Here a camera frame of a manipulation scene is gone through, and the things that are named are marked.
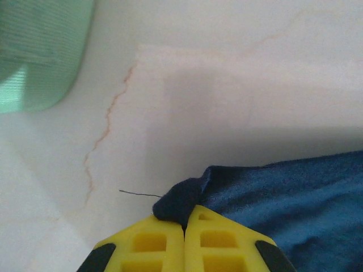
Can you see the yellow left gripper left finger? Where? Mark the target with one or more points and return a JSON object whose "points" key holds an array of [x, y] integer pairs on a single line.
{"points": [[158, 246]]}

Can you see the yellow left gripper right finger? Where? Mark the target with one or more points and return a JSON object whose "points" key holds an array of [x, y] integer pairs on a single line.
{"points": [[215, 243]]}

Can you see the navy blue t-shirt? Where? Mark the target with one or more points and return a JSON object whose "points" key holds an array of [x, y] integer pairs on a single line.
{"points": [[283, 204]]}

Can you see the green lidded container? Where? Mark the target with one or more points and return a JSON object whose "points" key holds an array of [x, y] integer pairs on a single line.
{"points": [[42, 51]]}

